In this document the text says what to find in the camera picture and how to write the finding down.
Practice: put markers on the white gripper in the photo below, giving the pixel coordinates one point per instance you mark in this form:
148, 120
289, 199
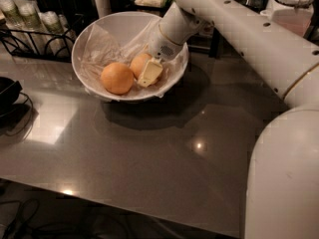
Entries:
161, 45

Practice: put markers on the orange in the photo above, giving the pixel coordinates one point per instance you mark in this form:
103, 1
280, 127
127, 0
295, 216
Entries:
117, 78
138, 63

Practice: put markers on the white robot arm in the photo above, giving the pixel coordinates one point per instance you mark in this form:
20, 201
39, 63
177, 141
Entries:
282, 196

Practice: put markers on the white bowl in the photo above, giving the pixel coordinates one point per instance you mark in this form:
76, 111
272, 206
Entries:
123, 24

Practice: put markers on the clear plastic bowl liner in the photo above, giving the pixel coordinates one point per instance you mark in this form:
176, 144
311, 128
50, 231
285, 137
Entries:
103, 47

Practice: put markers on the black condiment shelf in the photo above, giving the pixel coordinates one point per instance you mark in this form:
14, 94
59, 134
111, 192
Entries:
206, 41

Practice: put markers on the white paper cup stack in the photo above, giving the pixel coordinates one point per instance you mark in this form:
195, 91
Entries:
102, 0

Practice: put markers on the wrapped cup stack right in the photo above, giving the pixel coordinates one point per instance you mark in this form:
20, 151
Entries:
53, 26

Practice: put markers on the wrapped cup stack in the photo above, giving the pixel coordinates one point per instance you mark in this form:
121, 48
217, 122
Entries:
12, 15
33, 25
53, 26

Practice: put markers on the wrapped cup stack middle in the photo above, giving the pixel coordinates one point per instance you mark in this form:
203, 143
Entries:
33, 25

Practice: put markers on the wrapped cup stack left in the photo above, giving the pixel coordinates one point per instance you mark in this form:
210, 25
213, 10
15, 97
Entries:
12, 15

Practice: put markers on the white appliance with bowls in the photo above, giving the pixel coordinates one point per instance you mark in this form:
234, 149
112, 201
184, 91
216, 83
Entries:
294, 15

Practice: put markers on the black wire cup rack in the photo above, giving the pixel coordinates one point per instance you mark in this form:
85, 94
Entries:
17, 42

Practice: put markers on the black dish on wire stand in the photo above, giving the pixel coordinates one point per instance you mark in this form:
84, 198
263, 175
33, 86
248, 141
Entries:
16, 108

